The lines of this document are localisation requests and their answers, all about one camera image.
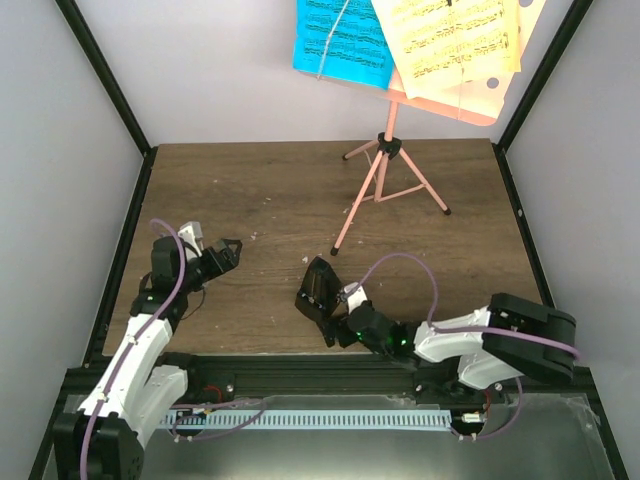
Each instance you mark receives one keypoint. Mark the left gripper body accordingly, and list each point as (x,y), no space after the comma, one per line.
(216,268)

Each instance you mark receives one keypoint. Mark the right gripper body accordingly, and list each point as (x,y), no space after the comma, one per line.
(339,323)

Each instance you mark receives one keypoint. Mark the black metronome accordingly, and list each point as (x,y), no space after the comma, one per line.
(319,293)

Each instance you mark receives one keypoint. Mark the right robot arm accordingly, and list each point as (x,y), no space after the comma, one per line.
(509,338)

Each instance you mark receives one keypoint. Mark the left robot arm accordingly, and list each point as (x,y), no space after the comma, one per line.
(106,435)

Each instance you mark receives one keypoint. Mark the blue sheet music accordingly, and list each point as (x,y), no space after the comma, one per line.
(342,40)

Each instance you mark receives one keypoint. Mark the yellow sheet music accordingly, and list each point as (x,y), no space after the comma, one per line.
(440,44)

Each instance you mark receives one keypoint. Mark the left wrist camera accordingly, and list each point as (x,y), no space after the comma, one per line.
(192,238)

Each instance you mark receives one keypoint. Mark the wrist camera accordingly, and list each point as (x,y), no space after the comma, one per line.
(192,238)
(353,296)

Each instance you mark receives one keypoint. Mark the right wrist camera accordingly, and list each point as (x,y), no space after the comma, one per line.
(353,296)

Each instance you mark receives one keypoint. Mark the light blue slotted cable duct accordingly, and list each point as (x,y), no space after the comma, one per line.
(403,420)

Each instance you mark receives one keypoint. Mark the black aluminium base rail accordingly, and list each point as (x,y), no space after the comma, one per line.
(227,377)

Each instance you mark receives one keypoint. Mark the left black frame post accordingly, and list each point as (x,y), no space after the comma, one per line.
(82,32)

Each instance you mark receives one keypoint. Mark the black frame post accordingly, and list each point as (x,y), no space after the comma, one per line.
(82,32)
(558,45)

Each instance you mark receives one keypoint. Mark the right black frame post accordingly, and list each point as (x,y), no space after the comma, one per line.
(558,45)

